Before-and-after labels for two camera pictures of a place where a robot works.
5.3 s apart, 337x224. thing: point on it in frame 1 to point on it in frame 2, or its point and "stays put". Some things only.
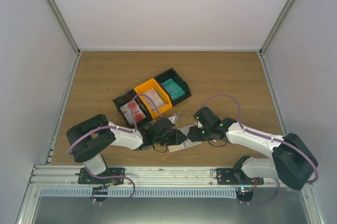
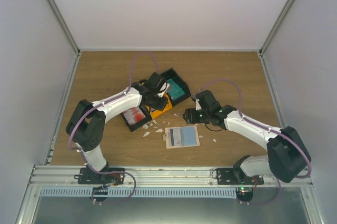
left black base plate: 85,177 stays put
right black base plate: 230,176 stays put
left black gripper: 176,140 to 160,107
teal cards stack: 172,88 stays put
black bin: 140,113 stays put
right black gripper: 195,136 to 191,118
